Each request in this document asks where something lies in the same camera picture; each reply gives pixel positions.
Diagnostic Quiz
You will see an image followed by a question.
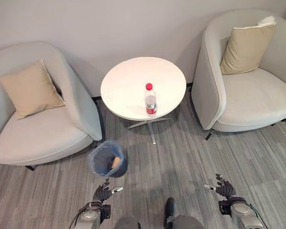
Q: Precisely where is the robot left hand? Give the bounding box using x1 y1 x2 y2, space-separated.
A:
92 178 124 204

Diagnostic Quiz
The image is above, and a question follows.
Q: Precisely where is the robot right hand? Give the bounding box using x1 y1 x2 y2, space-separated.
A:
204 174 238 199

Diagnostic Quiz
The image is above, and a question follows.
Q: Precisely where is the small dark trash bin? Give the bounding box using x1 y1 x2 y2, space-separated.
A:
89 140 128 178

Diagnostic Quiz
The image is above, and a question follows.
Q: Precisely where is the translucent blue bin bag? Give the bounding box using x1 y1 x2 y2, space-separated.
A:
88 139 124 177

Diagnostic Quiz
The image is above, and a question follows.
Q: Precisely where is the yellow crumpled garbage piece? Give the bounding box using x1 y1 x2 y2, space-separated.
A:
111 156 122 169

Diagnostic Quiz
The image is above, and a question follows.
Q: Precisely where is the round white tea table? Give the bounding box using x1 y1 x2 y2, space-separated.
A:
100 56 187 145

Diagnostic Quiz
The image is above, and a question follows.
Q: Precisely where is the clear bottle with red cap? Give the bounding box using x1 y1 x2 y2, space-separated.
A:
144 83 158 117

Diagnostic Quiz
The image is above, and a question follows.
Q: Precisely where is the light grey armchair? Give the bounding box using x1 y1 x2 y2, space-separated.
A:
0 42 103 171
191 9 286 141

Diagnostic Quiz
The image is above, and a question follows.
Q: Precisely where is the beige square cushion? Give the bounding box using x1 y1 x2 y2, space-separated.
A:
219 24 276 75
0 60 66 120

